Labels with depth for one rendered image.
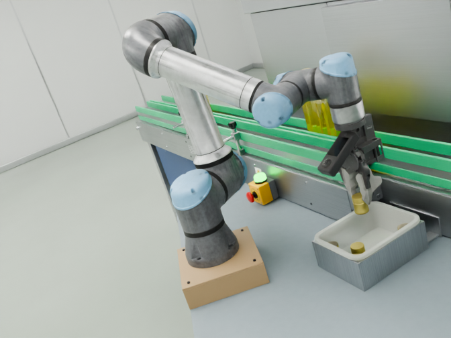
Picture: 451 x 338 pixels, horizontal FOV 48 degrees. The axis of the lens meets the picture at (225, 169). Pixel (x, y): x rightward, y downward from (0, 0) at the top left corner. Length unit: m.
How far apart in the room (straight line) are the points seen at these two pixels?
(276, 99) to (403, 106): 0.58
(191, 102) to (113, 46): 5.93
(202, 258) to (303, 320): 0.33
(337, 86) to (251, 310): 0.57
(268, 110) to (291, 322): 0.49
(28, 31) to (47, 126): 1.22
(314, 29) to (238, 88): 0.73
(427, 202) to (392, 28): 0.48
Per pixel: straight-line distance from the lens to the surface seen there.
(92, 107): 7.20
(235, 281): 1.34
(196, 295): 1.34
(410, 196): 1.41
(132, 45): 1.25
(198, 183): 1.31
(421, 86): 1.49
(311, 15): 1.78
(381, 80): 1.58
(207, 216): 1.33
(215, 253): 1.36
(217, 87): 1.13
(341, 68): 1.14
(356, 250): 1.29
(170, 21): 1.34
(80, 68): 7.14
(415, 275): 1.29
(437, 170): 1.34
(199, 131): 1.38
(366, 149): 1.21
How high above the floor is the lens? 1.51
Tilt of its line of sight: 21 degrees down
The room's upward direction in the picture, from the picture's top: 18 degrees counter-clockwise
